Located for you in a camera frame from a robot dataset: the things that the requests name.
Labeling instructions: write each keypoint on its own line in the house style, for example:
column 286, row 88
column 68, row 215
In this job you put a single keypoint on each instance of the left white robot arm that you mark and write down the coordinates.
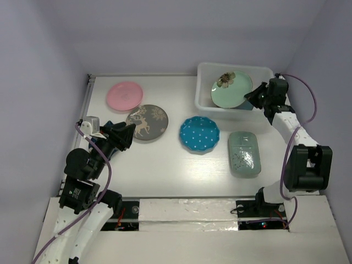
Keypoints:
column 86, row 203

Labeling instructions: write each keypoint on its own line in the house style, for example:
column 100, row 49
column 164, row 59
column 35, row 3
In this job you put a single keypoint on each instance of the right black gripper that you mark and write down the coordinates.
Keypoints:
column 252, row 96

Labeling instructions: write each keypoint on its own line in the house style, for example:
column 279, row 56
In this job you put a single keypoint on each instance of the blue polka dot plate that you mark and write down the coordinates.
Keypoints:
column 199, row 134

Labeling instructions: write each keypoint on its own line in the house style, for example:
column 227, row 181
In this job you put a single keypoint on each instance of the green flower round plate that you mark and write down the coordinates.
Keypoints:
column 229, row 89

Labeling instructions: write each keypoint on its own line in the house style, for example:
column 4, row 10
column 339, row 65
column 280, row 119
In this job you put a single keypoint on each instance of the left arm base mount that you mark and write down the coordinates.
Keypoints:
column 126, row 219

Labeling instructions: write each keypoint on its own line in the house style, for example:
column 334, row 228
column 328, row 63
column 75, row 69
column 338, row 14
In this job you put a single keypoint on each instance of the dark blue leaf plate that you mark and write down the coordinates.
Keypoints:
column 110, row 123

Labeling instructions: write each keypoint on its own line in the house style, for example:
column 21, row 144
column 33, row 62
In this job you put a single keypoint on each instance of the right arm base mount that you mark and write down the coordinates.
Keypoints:
column 257, row 214

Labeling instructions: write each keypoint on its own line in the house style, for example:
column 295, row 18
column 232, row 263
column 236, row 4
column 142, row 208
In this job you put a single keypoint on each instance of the dark teal round plate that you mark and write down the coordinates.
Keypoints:
column 245, row 106

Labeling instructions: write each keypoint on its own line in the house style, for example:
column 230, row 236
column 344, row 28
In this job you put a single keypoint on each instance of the green rectangular glass plate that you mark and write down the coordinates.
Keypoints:
column 244, row 154

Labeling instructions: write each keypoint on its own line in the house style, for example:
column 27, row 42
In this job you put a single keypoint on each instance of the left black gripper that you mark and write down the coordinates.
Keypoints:
column 124, row 132

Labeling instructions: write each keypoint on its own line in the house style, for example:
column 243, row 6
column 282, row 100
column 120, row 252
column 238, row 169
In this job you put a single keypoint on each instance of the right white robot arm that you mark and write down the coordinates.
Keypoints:
column 306, row 164

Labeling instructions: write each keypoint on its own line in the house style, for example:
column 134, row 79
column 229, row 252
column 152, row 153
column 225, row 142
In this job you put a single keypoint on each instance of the grey reindeer plate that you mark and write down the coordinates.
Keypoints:
column 151, row 121

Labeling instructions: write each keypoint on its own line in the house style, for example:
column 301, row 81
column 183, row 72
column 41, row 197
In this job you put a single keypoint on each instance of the translucent plastic bin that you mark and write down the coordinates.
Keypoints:
column 208, row 73

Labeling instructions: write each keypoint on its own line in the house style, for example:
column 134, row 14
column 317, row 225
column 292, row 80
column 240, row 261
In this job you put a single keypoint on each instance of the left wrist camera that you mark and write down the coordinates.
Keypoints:
column 90, row 126

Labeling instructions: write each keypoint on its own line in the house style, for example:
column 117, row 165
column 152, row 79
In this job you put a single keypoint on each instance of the pink round plate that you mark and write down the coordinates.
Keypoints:
column 124, row 96

